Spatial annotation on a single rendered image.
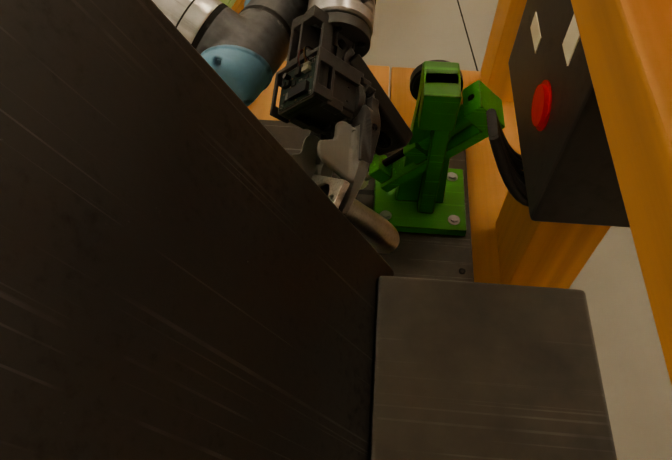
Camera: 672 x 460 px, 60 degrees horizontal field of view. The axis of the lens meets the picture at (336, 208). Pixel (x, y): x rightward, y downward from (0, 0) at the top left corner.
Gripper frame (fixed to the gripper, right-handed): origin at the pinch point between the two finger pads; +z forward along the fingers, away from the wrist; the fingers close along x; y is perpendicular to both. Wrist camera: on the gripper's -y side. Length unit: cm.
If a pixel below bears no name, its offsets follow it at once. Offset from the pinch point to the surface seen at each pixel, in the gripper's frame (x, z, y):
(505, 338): 14.8, 12.5, -6.7
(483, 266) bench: -10.5, -6.1, -41.2
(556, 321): 17.5, 10.6, -10.2
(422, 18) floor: -106, -165, -134
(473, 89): 1.3, -24.1, -21.3
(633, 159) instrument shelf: 33.5, 10.3, 14.4
